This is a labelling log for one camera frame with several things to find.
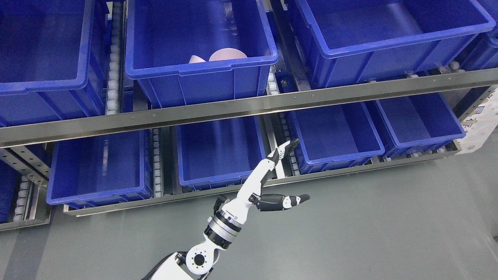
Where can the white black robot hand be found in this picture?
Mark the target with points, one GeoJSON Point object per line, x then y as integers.
{"type": "Point", "coordinates": [250, 194]}

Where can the pink bowl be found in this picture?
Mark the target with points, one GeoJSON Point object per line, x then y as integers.
{"type": "Point", "coordinates": [196, 59]}
{"type": "Point", "coordinates": [227, 54]}

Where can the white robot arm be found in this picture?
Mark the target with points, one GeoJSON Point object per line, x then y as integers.
{"type": "Point", "coordinates": [198, 262]}

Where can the blue bin lower middle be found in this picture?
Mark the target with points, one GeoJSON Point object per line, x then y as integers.
{"type": "Point", "coordinates": [218, 153]}

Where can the blue bin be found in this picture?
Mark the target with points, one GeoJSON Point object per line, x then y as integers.
{"type": "Point", "coordinates": [162, 35]}
{"type": "Point", "coordinates": [333, 137]}
{"type": "Point", "coordinates": [101, 170]}
{"type": "Point", "coordinates": [346, 42]}
{"type": "Point", "coordinates": [414, 124]}
{"type": "Point", "coordinates": [218, 153]}
{"type": "Point", "coordinates": [53, 60]}

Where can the blue bin upper middle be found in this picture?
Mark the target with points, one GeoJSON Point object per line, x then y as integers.
{"type": "Point", "coordinates": [162, 35]}

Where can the blue bin lower left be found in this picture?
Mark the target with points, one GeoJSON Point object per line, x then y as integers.
{"type": "Point", "coordinates": [101, 170]}

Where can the blue bin lower far right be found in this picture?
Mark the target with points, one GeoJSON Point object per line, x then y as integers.
{"type": "Point", "coordinates": [414, 124]}

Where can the blue bin upper right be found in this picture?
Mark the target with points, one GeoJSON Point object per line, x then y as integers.
{"type": "Point", "coordinates": [346, 42]}

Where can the blue bin lower left corner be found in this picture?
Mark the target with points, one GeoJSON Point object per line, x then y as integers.
{"type": "Point", "coordinates": [8, 181]}

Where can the blue bin upper left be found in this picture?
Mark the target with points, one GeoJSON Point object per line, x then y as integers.
{"type": "Point", "coordinates": [53, 60]}

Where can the steel shelf front rail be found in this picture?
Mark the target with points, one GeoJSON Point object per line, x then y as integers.
{"type": "Point", "coordinates": [31, 134]}

